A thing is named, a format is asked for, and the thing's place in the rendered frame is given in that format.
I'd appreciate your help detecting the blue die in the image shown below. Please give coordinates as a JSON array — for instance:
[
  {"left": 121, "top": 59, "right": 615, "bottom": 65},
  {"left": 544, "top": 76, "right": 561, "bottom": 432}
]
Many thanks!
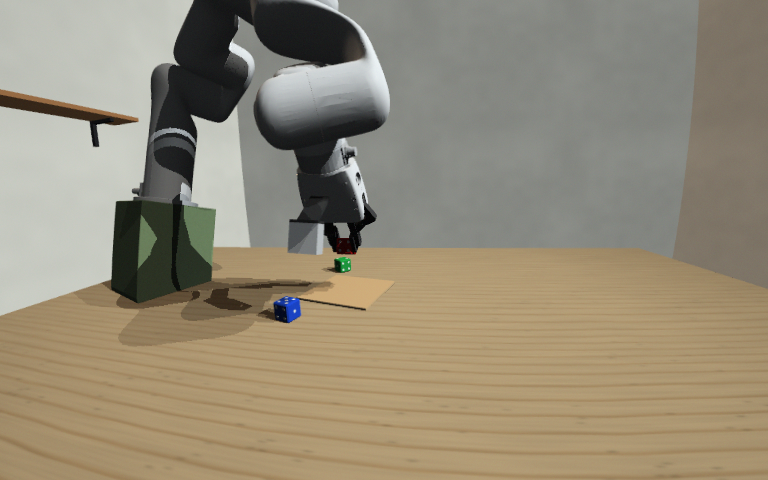
[{"left": 273, "top": 296, "right": 301, "bottom": 323}]

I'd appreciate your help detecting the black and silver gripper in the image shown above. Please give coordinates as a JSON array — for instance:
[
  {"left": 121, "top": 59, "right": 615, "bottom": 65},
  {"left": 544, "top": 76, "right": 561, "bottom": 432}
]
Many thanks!
[{"left": 297, "top": 157, "right": 377, "bottom": 253}]

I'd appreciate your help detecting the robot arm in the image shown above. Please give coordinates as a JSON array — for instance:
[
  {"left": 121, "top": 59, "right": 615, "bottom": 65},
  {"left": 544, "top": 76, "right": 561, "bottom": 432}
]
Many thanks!
[{"left": 132, "top": 0, "right": 390, "bottom": 255}]

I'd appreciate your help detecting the green die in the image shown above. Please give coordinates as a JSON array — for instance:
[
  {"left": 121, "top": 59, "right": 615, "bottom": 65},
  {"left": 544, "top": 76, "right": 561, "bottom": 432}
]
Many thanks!
[{"left": 334, "top": 257, "right": 351, "bottom": 273}]

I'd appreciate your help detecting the tan flat mat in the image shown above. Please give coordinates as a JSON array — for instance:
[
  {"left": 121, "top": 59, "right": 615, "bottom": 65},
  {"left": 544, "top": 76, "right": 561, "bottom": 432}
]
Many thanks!
[{"left": 297, "top": 275, "right": 395, "bottom": 311}]

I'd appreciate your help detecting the red die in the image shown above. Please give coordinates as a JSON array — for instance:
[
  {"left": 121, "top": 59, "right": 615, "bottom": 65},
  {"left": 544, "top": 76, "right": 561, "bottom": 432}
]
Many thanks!
[{"left": 337, "top": 238, "right": 356, "bottom": 255}]

